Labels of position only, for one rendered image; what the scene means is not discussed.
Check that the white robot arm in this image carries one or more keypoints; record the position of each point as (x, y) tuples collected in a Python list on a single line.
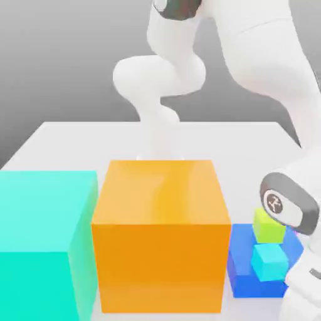
[(263, 50)]

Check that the blue box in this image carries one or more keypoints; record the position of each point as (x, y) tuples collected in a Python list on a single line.
[(240, 250)]

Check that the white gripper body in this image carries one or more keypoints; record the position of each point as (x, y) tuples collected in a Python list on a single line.
[(304, 296)]

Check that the small green cube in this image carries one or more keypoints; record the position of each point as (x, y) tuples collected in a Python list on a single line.
[(268, 230)]

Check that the large orange box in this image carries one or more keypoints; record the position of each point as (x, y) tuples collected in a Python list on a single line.
[(160, 250)]

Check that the small cyan cube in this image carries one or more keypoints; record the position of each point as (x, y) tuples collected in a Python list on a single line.
[(269, 263)]

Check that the large teal box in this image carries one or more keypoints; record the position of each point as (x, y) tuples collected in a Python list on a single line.
[(37, 225)]

